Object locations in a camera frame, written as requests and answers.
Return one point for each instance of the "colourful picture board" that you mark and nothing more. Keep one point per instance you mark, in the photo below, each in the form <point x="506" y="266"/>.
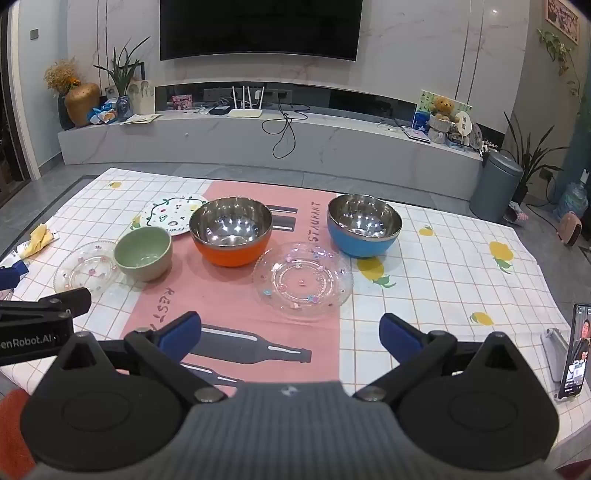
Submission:
<point x="422" y="115"/>

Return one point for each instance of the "white checked lemon tablecloth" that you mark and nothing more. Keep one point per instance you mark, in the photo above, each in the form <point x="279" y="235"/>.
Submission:
<point x="461" y="277"/>

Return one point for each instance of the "grey phone stand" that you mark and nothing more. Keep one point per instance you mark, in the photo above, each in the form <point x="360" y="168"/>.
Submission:
<point x="554" y="346"/>

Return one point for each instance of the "grey trash can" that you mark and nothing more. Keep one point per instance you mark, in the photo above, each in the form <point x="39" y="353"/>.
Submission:
<point x="496" y="187"/>

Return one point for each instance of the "white and blue box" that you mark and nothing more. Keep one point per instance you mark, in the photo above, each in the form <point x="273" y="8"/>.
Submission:
<point x="11" y="277"/>

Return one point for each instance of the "smartphone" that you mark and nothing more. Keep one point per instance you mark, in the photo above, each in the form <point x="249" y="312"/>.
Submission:
<point x="577" y="350"/>

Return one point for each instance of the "round white hand fan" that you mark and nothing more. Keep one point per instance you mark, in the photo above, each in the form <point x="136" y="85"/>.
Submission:
<point x="464" y="125"/>

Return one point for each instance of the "white router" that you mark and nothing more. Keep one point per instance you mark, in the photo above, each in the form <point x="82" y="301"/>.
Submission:
<point x="244" y="112"/>

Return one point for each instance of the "dark glass cabinet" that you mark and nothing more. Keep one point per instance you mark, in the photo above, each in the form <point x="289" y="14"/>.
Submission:
<point x="14" y="115"/>

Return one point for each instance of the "green plant in blue vase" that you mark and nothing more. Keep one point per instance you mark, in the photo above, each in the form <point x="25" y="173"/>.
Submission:
<point x="123" y="106"/>

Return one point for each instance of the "black television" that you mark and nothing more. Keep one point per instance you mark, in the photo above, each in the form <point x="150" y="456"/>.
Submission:
<point x="258" y="27"/>

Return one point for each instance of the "large clear glass plate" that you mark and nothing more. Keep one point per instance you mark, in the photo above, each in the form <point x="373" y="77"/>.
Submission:
<point x="302" y="281"/>

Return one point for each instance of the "tall potted plant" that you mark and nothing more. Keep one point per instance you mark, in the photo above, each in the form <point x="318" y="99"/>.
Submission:
<point x="526" y="157"/>

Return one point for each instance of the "small clear glass plate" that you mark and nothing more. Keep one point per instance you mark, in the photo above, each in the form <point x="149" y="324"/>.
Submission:
<point x="78" y="272"/>

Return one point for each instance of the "white printed ceramic plate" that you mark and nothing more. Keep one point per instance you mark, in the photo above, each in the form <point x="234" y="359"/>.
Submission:
<point x="166" y="214"/>

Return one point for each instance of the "yellow cloth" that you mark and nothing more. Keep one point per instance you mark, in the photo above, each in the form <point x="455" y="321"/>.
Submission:
<point x="39" y="240"/>

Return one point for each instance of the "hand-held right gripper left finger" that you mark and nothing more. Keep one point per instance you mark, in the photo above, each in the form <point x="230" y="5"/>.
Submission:
<point x="180" y="332"/>

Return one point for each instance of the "teddy bear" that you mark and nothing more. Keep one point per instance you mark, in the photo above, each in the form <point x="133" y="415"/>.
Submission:
<point x="443" y="107"/>

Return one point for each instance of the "illustrated card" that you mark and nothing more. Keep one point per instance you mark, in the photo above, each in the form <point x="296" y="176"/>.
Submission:
<point x="144" y="94"/>

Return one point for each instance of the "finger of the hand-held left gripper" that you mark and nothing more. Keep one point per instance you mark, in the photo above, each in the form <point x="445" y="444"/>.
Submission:
<point x="69" y="300"/>

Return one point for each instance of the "blue white packet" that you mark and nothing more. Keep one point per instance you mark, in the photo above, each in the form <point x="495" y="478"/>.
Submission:
<point x="102" y="114"/>

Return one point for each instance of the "pink printed placemat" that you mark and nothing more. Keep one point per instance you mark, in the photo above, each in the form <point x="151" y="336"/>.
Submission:
<point x="221" y="295"/>

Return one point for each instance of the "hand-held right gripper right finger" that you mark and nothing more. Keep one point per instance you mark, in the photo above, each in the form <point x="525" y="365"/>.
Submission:
<point x="397" y="334"/>

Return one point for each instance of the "blue water jug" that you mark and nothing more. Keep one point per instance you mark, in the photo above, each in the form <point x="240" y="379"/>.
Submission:
<point x="572" y="201"/>

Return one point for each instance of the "gold vase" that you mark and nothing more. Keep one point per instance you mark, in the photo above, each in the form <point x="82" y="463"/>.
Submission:
<point x="82" y="106"/>

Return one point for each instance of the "small black box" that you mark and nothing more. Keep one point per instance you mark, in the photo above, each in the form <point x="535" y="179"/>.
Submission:
<point x="219" y="110"/>

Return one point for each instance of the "framed wall picture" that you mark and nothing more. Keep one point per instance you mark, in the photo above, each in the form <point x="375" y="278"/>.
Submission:
<point x="562" y="18"/>

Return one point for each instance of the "dried flower bouquet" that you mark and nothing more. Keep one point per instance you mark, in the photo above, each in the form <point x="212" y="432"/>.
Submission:
<point x="60" y="76"/>

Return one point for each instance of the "hanging vine plant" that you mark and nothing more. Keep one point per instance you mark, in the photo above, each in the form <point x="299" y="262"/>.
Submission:
<point x="558" y="50"/>

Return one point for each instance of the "orange steel bowl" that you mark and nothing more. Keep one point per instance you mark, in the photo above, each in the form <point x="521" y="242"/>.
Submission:
<point x="231" y="251"/>

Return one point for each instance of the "stack of papers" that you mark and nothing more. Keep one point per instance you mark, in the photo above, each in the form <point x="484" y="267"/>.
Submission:
<point x="141" y="119"/>

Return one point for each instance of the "pink photo card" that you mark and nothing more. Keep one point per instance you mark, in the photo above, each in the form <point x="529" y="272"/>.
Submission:
<point x="182" y="101"/>

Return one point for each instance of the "green ceramic bowl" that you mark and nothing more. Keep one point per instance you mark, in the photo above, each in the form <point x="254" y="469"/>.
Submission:
<point x="143" y="254"/>

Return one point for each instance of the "blue steel bowl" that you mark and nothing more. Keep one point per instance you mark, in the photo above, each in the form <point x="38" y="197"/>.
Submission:
<point x="360" y="242"/>

